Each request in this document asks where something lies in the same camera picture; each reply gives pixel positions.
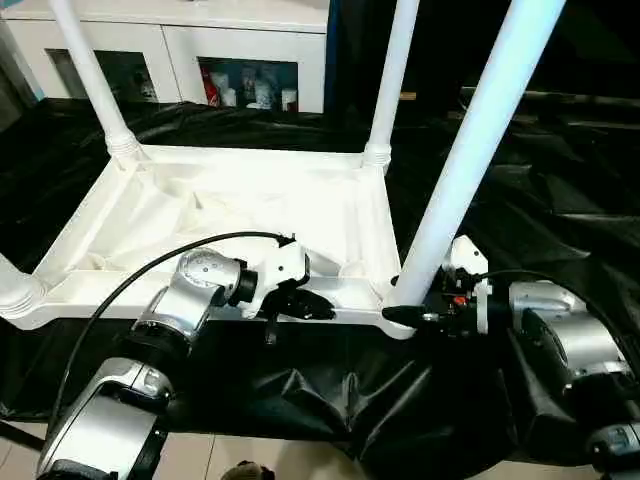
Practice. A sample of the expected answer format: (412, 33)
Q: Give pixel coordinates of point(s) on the black folding table frame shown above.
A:
(22, 434)

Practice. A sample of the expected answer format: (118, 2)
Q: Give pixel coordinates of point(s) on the gold piano label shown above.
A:
(409, 95)

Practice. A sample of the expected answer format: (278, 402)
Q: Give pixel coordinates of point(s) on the grey curtain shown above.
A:
(12, 75)

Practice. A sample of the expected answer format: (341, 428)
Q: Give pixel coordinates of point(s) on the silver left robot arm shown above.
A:
(185, 300)

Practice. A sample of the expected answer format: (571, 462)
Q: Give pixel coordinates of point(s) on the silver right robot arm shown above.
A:
(575, 340)

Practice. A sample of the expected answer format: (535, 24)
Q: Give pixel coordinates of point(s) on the black work mat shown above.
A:
(550, 200)

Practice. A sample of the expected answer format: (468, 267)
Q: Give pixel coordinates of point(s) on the black piano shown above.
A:
(590, 45)

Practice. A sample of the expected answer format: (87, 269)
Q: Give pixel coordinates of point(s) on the white glass-door cabinet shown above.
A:
(200, 35)

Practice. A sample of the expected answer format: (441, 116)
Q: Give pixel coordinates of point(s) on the white plastic table leg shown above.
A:
(17, 290)
(475, 140)
(392, 80)
(95, 80)

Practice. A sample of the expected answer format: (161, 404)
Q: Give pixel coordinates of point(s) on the white plastic table top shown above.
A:
(225, 200)

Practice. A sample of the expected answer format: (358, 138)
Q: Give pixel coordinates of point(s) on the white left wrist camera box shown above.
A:
(280, 265)

